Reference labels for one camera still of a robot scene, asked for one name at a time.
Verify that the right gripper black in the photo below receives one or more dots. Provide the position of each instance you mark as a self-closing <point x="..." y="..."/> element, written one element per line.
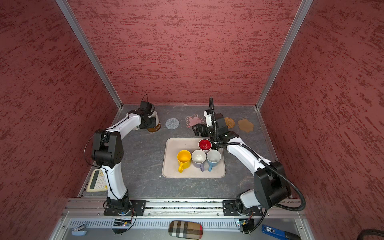
<point x="203" y="127"/>

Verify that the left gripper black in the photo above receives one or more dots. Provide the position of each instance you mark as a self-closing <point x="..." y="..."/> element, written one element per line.
<point x="153" y="124"/>

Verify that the dark brown glossy coaster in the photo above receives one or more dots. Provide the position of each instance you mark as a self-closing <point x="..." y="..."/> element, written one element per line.
<point x="155" y="129"/>

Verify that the pink flower coaster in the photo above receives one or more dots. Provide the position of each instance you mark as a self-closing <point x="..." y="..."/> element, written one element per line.
<point x="194" y="120"/>

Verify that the grey woven round coaster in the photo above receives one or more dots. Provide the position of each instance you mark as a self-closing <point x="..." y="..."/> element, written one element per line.
<point x="172" y="123"/>

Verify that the brown wooden flower coaster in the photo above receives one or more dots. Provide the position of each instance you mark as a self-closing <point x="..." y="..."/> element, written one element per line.
<point x="245" y="125"/>

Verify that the yellow mug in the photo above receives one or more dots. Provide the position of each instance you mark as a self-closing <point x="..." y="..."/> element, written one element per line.
<point x="184" y="160"/>

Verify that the white speckled mug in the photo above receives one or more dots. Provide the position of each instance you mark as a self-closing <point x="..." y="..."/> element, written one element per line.
<point x="155" y="120"/>

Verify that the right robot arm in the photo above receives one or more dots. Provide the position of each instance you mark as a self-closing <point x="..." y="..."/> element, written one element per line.
<point x="270" y="188"/>

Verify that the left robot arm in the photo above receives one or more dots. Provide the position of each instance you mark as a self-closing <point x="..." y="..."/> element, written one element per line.
<point x="108" y="152"/>

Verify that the red inside white mug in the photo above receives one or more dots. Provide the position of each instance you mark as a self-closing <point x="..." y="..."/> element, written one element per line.
<point x="205" y="145"/>

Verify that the light blue mug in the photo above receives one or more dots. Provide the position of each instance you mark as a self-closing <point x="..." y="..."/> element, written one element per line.
<point x="213" y="157"/>

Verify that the beige rectangular tray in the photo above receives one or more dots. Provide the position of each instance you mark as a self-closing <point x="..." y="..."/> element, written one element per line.
<point x="171" y="164"/>

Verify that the cream calculator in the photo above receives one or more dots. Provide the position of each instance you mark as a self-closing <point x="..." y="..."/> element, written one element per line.
<point x="97" y="182"/>

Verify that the right circuit board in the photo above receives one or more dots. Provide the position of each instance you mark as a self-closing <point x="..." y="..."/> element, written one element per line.
<point x="246" y="224"/>

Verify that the circuit board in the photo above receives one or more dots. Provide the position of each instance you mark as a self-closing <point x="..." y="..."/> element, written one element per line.
<point x="246" y="224"/>
<point x="122" y="223"/>

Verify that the plaid glasses case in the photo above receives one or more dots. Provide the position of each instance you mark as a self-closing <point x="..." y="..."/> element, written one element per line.
<point x="185" y="230"/>

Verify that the left circuit board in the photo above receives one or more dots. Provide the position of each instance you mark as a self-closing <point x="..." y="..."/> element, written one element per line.
<point x="122" y="223"/>

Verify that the blue tool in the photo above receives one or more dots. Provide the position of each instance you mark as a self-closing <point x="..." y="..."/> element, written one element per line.
<point x="279" y="234"/>

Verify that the small stapler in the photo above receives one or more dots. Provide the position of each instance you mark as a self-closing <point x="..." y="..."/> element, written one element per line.
<point x="80" y="230"/>

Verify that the lavender handle mug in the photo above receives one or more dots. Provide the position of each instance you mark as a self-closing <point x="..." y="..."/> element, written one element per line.
<point x="198" y="159"/>

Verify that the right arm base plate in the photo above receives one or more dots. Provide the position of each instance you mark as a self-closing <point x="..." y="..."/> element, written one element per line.
<point x="233" y="208"/>

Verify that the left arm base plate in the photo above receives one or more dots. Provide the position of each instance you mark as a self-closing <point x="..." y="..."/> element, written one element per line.
<point x="138" y="206"/>

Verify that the aluminium rail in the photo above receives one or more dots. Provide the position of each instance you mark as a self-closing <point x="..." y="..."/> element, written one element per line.
<point x="155" y="208"/>

